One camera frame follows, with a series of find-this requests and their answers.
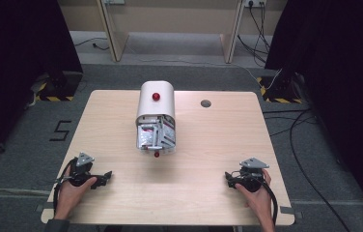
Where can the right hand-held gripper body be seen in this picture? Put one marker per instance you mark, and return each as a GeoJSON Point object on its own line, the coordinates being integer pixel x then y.
{"type": "Point", "coordinates": [250, 177]}

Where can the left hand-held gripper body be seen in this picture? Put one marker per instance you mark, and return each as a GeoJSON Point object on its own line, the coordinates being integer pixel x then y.
{"type": "Point", "coordinates": [81, 172]}

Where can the person's right hand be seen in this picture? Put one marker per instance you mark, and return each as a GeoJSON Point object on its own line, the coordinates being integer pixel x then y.
{"type": "Point", "coordinates": [261, 201]}

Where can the person's left hand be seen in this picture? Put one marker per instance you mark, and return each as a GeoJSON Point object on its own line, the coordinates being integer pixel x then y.
{"type": "Point", "coordinates": [68, 196]}

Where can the silver foil packet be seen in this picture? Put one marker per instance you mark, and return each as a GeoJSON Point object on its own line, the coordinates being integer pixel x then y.
{"type": "Point", "coordinates": [145, 137]}

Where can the red and white packet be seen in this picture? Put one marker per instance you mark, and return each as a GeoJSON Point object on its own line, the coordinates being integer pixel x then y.
{"type": "Point", "coordinates": [170, 129]}

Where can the yellow black striped stand base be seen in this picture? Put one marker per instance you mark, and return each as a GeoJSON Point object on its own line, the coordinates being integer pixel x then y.
{"type": "Point", "coordinates": [281, 93]}
{"type": "Point", "coordinates": [59, 92]}

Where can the white box with red knobs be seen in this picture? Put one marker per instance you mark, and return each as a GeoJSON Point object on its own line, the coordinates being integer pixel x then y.
{"type": "Point", "coordinates": [157, 103]}

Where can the black curtain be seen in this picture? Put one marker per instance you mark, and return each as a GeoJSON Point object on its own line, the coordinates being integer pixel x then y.
{"type": "Point", "coordinates": [340, 80]}
{"type": "Point", "coordinates": [15, 64]}

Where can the white socket with plugs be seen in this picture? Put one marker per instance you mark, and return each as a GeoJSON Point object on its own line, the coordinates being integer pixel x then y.
{"type": "Point", "coordinates": [255, 2]}

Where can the light wooden desk frame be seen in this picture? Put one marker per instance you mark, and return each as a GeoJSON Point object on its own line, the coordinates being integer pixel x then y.
{"type": "Point", "coordinates": [118, 32]}

